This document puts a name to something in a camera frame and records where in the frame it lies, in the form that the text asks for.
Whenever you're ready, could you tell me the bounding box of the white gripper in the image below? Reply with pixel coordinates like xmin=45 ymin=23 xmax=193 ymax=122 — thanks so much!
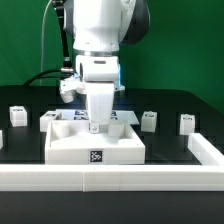
xmin=76 ymin=55 xmax=119 ymax=133

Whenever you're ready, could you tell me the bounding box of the white square tabletop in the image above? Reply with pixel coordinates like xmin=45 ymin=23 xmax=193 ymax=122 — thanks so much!
xmin=45 ymin=120 xmax=145 ymax=165

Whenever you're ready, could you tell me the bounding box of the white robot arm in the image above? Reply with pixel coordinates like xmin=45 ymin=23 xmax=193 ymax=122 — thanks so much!
xmin=60 ymin=0 xmax=150 ymax=133

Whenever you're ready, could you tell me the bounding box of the AprilTag paper sheet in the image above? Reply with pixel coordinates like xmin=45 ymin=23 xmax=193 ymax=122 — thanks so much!
xmin=57 ymin=109 xmax=139 ymax=125

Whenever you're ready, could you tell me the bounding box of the white part left edge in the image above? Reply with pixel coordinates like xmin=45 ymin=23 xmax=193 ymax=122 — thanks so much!
xmin=0 ymin=130 xmax=3 ymax=150

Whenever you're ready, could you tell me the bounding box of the white L-shaped fence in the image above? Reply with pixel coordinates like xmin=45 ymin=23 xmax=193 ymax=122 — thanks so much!
xmin=0 ymin=133 xmax=224 ymax=192

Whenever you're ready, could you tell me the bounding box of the black cable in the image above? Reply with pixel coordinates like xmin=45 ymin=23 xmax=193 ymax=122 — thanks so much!
xmin=22 ymin=68 xmax=74 ymax=87

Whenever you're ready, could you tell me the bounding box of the grey cable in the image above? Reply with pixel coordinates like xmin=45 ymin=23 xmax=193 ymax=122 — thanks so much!
xmin=39 ymin=0 xmax=54 ymax=87

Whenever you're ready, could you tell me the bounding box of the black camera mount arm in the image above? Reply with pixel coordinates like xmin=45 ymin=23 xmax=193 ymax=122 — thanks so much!
xmin=52 ymin=0 xmax=74 ymax=74

